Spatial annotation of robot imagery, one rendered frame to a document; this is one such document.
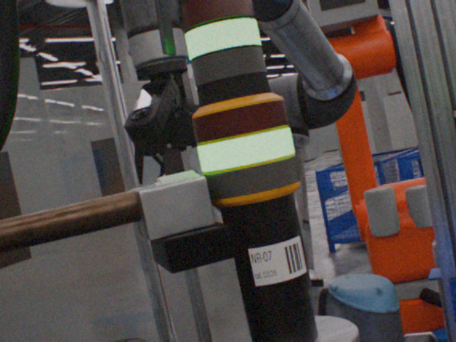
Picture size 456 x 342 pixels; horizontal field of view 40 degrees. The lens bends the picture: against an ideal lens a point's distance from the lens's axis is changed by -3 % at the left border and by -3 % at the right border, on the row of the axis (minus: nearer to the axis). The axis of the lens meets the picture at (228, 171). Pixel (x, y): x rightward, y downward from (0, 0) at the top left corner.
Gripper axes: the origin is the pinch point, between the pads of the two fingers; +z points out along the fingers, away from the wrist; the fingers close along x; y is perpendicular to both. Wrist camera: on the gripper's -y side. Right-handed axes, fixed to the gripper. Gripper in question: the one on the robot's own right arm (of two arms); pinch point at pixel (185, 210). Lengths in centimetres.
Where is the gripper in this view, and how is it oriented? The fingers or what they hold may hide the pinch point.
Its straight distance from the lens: 85.9
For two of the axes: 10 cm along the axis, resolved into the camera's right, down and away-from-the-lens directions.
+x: -9.3, 1.8, 3.2
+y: 3.0, -1.2, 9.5
